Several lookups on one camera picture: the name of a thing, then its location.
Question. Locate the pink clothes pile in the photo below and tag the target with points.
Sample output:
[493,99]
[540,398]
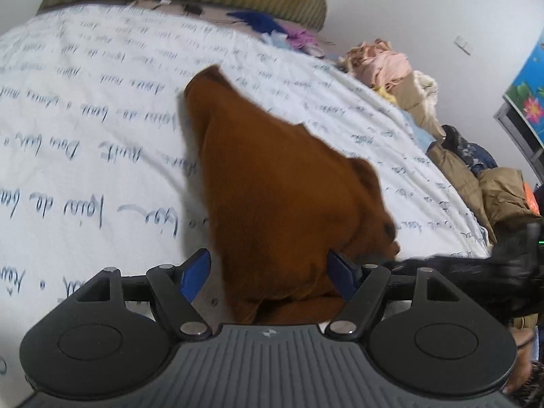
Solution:
[376,64]

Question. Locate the purple garment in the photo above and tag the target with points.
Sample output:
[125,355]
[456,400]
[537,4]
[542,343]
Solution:
[302,40]

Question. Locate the brown knit sweater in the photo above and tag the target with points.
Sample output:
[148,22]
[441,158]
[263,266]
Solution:
[278,200]

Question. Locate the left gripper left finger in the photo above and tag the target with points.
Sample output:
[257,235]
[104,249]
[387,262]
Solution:
[173,290]

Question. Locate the cream quilted jacket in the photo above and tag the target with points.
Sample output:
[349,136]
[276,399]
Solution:
[417,94]

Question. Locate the white script-print bedsheet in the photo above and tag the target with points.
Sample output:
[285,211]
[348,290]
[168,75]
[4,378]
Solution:
[98,167]

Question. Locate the dark floral garment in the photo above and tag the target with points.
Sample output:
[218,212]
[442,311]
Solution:
[474,156]

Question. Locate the black charger with cable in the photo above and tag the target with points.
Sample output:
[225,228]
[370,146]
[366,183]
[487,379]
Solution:
[183,9]

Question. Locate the lotus flower picture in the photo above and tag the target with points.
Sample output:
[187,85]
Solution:
[525,93]

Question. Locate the tan padded jacket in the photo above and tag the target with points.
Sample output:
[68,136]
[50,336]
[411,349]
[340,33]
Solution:
[496,197]

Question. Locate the blue garment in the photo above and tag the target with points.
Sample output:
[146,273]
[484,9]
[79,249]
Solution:
[258,21]

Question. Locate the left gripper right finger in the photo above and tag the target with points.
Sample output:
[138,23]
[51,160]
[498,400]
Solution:
[363,289]

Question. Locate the white wall switch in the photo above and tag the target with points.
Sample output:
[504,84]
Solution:
[463,45]

